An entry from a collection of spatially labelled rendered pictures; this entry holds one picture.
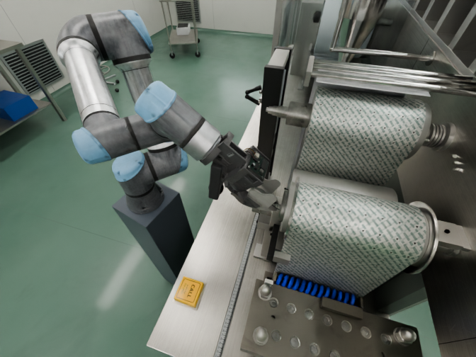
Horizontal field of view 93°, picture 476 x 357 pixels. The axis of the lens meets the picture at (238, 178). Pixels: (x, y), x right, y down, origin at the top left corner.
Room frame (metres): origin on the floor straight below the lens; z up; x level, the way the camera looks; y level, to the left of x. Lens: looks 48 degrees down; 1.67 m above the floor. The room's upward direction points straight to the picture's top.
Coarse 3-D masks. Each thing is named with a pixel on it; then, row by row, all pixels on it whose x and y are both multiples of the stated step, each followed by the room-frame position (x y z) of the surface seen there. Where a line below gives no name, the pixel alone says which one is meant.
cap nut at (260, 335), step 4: (256, 328) 0.09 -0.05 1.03; (260, 328) 0.09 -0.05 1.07; (264, 328) 0.09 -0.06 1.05; (256, 332) 0.08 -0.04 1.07; (260, 332) 0.08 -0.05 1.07; (264, 332) 0.08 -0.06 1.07; (256, 336) 0.07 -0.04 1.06; (260, 336) 0.07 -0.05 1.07; (264, 336) 0.07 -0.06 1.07; (256, 340) 0.07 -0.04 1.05; (260, 340) 0.06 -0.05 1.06; (264, 340) 0.06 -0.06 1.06; (260, 344) 0.06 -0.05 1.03
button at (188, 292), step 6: (186, 282) 0.23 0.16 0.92; (192, 282) 0.23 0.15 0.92; (198, 282) 0.23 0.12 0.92; (180, 288) 0.21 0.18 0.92; (186, 288) 0.21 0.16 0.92; (192, 288) 0.21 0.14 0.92; (198, 288) 0.21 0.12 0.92; (180, 294) 0.19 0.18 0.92; (186, 294) 0.19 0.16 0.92; (192, 294) 0.19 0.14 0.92; (198, 294) 0.20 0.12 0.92; (180, 300) 0.18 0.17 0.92; (186, 300) 0.18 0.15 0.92; (192, 300) 0.18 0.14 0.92; (192, 306) 0.17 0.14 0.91
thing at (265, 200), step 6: (252, 192) 0.30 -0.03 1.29; (258, 192) 0.30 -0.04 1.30; (252, 198) 0.29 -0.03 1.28; (258, 198) 0.30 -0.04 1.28; (264, 198) 0.29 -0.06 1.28; (270, 198) 0.29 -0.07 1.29; (276, 198) 0.29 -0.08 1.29; (264, 204) 0.29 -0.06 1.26; (270, 204) 0.29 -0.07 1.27; (270, 210) 0.29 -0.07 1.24
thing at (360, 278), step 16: (304, 256) 0.21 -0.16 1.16; (320, 256) 0.21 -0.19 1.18; (336, 256) 0.20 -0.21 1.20; (288, 272) 0.22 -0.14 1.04; (304, 272) 0.21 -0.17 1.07; (320, 272) 0.20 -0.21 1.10; (336, 272) 0.19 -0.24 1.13; (352, 272) 0.18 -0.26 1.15; (368, 272) 0.18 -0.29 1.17; (384, 272) 0.17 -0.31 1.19; (336, 288) 0.18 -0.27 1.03; (352, 288) 0.17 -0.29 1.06; (368, 288) 0.17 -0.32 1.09
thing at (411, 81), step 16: (320, 64) 0.56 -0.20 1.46; (336, 64) 0.58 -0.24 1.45; (352, 64) 0.57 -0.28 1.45; (368, 64) 0.56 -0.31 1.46; (320, 80) 0.52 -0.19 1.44; (336, 80) 0.52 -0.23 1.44; (352, 80) 0.50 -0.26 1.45; (368, 80) 0.49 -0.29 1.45; (384, 80) 0.48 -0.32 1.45; (400, 80) 0.50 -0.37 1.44; (416, 80) 0.49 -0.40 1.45; (432, 80) 0.49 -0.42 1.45; (448, 80) 0.48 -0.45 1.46; (464, 80) 0.50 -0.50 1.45
